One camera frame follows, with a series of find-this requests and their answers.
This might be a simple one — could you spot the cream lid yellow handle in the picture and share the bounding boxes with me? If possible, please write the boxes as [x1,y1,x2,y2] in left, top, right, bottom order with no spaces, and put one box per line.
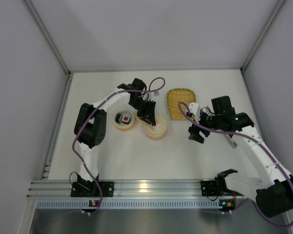
[135,111,147,124]

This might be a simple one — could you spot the cream lid pink handle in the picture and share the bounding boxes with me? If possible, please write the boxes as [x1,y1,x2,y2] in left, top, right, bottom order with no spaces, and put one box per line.
[144,116,167,132]

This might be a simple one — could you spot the red sushi roll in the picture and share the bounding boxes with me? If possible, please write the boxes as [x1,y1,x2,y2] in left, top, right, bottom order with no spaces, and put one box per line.
[122,114,131,125]

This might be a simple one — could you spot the pink lunch box bowl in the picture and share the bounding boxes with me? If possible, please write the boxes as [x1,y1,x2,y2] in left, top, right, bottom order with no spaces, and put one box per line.
[146,129,166,140]

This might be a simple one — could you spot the metal serving tongs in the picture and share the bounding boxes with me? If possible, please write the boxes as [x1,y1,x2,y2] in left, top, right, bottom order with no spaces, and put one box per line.
[225,135,237,149]

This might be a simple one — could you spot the green sushi roll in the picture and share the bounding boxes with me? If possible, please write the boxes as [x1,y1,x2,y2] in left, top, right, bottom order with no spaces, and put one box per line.
[115,114,122,124]

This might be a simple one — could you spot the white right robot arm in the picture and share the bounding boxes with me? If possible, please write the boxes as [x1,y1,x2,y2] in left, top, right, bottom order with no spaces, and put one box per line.
[186,96,293,218]

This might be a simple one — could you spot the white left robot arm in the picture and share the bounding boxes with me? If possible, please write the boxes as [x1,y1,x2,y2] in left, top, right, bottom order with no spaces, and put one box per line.
[72,77,166,190]

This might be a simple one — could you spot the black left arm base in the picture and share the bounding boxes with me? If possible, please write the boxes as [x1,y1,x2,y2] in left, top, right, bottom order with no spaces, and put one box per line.
[70,181,114,197]

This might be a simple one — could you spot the yellow lunch box bowl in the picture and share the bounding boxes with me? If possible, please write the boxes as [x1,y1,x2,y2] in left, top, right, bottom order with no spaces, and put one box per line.
[113,109,135,131]

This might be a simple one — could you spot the bamboo serving tray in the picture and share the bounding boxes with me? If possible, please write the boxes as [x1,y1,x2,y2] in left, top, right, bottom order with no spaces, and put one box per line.
[166,88,198,121]

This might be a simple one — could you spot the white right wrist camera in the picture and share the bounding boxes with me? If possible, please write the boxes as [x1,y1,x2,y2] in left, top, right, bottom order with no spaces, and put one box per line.
[186,102,201,121]

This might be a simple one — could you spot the aluminium mounting rail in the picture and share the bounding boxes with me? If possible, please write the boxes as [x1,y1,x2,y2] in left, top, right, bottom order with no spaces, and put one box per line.
[26,178,293,198]

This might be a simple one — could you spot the grey slotted cable duct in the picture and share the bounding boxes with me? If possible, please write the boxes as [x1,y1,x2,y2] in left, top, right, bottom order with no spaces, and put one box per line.
[36,199,235,210]

